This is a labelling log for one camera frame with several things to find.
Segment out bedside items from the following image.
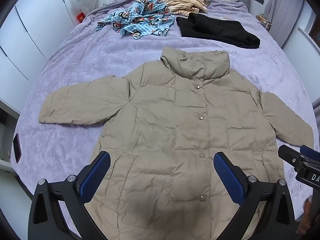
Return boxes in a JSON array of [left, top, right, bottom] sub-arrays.
[[256, 12, 272, 32]]

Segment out blue monkey print cloth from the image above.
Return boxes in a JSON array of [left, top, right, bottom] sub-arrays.
[[96, 0, 175, 40]]

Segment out dark red phone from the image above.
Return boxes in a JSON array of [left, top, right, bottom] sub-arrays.
[[12, 133, 22, 162]]

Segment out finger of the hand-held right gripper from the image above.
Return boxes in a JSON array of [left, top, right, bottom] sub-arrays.
[[300, 145, 320, 161], [278, 144, 304, 178]]

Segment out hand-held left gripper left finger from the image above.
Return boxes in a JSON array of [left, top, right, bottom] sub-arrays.
[[27, 151, 111, 240]]

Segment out white wardrobe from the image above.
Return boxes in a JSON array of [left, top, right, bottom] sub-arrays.
[[0, 0, 75, 113]]

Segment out black garment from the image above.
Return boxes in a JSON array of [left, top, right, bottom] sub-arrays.
[[176, 12, 261, 49]]

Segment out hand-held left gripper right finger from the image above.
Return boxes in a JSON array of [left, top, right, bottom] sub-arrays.
[[213, 151, 297, 240]]

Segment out beige puffer jacket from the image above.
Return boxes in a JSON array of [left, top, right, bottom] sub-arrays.
[[38, 46, 314, 240]]

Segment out light purple curtain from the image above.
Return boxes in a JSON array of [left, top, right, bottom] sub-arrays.
[[265, 0, 304, 47]]

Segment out person's right hand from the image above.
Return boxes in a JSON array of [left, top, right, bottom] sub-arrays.
[[297, 197, 313, 240]]

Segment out purple bed blanket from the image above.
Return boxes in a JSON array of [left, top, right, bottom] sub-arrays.
[[9, 0, 316, 240]]

